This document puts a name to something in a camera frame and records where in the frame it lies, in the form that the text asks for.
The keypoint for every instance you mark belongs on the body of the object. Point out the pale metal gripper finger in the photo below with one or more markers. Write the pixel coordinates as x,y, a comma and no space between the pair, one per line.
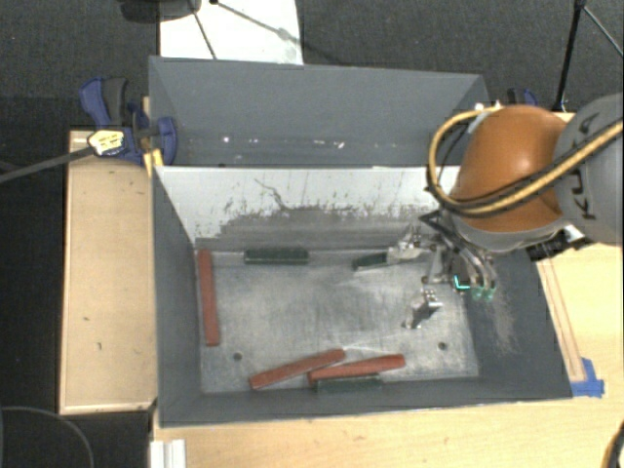
421,307
407,249

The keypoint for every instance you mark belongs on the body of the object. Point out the pale wood flat board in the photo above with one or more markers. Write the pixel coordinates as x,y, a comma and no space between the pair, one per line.
109,281

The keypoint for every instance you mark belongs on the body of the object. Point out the grey metal bin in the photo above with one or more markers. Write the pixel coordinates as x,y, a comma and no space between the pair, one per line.
312,310

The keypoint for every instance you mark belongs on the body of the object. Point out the red-brown flat block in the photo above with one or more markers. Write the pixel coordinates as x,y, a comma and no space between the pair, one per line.
292,371
209,300
361,367

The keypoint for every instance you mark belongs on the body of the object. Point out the black cylinder on white bracket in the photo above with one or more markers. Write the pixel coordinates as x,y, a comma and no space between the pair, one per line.
548,249

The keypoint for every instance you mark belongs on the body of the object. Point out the dark green flat block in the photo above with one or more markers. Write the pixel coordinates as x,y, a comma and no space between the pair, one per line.
276,256
369,261
348,385

